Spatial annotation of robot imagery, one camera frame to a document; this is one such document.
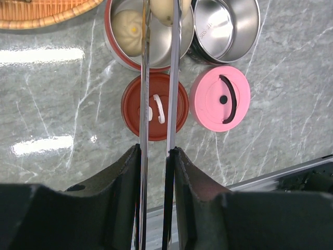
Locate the aluminium rail frame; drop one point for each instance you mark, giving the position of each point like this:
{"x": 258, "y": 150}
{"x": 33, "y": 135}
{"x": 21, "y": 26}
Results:
{"x": 266, "y": 182}

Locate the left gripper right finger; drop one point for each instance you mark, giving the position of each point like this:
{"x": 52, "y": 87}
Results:
{"x": 297, "y": 215}

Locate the brown round lid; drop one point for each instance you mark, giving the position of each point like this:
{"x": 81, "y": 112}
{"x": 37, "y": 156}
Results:
{"x": 158, "y": 106}

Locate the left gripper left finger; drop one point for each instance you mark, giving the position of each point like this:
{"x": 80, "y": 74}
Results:
{"x": 97, "y": 213}

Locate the white steel lunch tin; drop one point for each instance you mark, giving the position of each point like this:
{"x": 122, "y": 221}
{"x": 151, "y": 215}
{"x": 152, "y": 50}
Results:
{"x": 160, "y": 37}

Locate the steamed bun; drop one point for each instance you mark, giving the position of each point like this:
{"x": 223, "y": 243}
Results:
{"x": 163, "y": 10}
{"x": 127, "y": 27}

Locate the dark steel lunch tin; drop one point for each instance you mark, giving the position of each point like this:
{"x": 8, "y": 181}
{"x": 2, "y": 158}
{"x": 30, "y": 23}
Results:
{"x": 224, "y": 31}

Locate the woven bamboo tray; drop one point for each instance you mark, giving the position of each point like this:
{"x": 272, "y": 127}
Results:
{"x": 22, "y": 15}

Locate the pink round lid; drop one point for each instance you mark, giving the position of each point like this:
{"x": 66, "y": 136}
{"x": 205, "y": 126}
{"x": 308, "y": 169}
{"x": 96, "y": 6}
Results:
{"x": 219, "y": 98}

